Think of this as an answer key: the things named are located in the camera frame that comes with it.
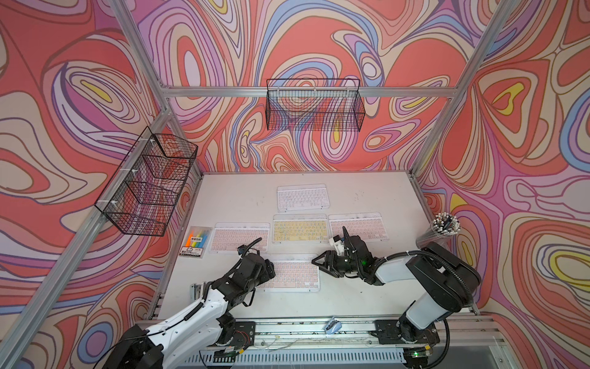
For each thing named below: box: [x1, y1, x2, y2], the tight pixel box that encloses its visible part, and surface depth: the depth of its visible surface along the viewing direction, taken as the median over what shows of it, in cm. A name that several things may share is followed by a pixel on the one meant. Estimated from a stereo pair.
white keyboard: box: [276, 183, 331, 213], surface depth 110 cm
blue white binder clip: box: [324, 315, 343, 335], surface depth 75 cm
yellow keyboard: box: [271, 213, 329, 244], surface depth 101 cm
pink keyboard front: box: [255, 253, 321, 293], surface depth 88 cm
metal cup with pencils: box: [415, 212, 462, 249], surface depth 83 cm
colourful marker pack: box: [178, 226, 213, 259], surface depth 95 cm
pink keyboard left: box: [208, 222, 272, 255], surface depth 98 cm
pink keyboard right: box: [328, 212, 390, 243], surface depth 101 cm
